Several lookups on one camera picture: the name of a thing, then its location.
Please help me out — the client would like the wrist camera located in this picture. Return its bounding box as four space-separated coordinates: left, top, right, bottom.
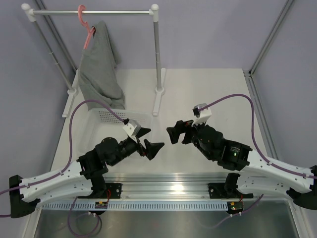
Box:
192 103 212 127
123 119 141 139

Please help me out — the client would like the pink plastic hanger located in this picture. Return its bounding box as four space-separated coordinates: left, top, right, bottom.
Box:
77 4 96 49

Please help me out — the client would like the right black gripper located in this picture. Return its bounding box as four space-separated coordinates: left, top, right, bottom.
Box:
167 117 214 160

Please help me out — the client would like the white slotted cable duct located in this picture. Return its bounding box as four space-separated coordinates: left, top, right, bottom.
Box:
43 201 228 211

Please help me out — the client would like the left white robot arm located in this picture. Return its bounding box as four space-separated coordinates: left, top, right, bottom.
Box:
9 128 164 218

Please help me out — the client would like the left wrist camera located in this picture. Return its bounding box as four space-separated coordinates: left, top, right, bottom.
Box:
123 119 141 139

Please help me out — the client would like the left aluminium frame post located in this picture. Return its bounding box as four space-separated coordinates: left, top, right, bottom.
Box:
42 15 78 72

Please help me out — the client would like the grey t shirt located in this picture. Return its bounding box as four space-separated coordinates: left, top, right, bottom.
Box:
79 21 125 110

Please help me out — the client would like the white plastic basket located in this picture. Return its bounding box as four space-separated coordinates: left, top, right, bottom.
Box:
73 108 153 156

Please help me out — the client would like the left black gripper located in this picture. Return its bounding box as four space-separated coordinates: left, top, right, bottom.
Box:
109 127 164 167

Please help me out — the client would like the right aluminium frame post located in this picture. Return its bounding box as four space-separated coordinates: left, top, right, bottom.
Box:
249 0 296 77

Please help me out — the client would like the aluminium mounting rail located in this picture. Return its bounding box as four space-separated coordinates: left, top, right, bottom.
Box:
104 172 227 201

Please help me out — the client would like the aluminium frame post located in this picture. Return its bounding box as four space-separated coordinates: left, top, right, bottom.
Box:
249 0 296 77
42 15 78 72

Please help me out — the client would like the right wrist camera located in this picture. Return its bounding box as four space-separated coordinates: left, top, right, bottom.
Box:
192 103 212 127

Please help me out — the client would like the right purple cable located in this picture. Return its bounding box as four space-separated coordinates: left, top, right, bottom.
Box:
198 93 317 179

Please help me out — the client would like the white clothes rack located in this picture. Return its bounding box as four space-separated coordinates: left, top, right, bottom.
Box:
21 3 166 117

